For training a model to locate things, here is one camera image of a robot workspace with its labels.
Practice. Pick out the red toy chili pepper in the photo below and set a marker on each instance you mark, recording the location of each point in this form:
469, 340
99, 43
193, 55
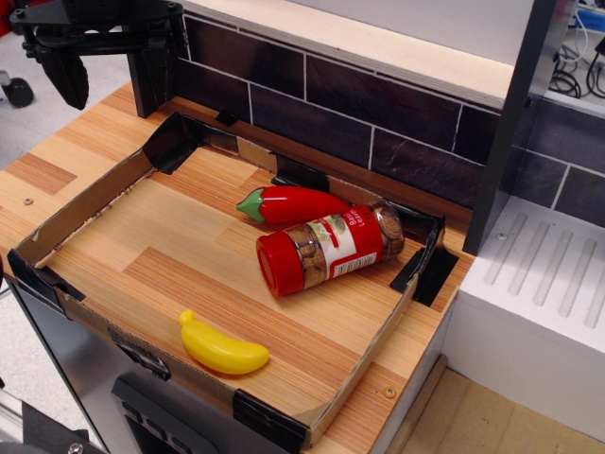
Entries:
289, 204

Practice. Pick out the basil bottle with red cap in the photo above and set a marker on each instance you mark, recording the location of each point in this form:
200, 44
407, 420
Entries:
311, 253

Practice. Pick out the yellow toy banana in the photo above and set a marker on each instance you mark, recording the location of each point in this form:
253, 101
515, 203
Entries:
217, 351

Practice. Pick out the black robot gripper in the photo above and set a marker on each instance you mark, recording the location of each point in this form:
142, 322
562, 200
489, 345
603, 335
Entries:
58, 32

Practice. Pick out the cardboard fence with black tape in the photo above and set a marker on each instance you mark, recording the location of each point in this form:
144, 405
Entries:
109, 233

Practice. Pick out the white sink drainboard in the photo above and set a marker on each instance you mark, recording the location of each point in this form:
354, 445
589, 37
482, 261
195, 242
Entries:
528, 321

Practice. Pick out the black caster wheel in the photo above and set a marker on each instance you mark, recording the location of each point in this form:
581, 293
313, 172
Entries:
17, 90

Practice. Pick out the dark vertical post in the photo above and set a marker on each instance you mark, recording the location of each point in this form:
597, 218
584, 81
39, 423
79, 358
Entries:
539, 52

